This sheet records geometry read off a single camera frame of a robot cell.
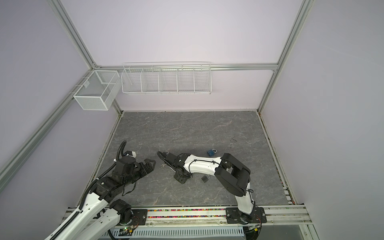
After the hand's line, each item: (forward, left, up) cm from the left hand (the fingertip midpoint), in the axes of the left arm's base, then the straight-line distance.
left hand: (150, 167), depth 78 cm
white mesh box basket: (+52, +38, +11) cm, 66 cm away
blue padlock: (+13, -35, -12) cm, 39 cm away
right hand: (-1, -17, -12) cm, 21 cm away
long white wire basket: (+56, -8, +17) cm, 59 cm away
